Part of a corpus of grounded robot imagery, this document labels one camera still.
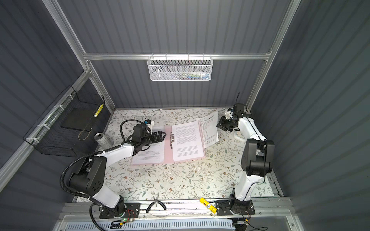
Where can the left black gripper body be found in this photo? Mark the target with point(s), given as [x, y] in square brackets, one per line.
[147, 140]

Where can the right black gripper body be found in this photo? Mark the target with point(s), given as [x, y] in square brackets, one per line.
[227, 124]

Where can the printed paper sheet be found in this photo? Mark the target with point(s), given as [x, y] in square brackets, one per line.
[188, 142]
[209, 129]
[154, 155]

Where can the pink file folder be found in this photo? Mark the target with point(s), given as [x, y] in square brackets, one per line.
[168, 156]

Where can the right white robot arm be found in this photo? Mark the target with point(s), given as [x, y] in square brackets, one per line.
[256, 161]

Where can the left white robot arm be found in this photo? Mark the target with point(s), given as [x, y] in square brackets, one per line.
[85, 176]

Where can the metal folder clip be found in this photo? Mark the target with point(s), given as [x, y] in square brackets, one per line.
[171, 139]

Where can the white round timer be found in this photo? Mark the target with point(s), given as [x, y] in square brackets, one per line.
[237, 137]

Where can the silver metal can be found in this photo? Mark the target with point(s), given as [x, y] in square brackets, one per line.
[103, 141]

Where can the yellow marker in basket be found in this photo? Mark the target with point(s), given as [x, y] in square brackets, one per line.
[98, 111]

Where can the floral table mat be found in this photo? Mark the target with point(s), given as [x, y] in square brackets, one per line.
[215, 176]

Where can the yellow glue tube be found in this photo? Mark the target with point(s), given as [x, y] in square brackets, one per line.
[209, 206]

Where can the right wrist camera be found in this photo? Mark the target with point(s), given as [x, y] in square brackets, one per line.
[229, 114]

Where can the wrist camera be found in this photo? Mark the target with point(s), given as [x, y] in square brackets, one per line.
[229, 114]
[149, 123]

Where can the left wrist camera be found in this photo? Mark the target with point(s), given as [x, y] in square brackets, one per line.
[149, 123]

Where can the black handled pliers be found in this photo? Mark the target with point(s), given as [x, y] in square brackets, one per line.
[155, 203]

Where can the white wire mesh basket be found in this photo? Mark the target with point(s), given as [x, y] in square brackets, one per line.
[180, 69]

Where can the black wire mesh basket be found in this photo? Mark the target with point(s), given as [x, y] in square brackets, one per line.
[68, 129]

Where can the white perforated cable tray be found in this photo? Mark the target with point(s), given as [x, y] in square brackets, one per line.
[169, 225]

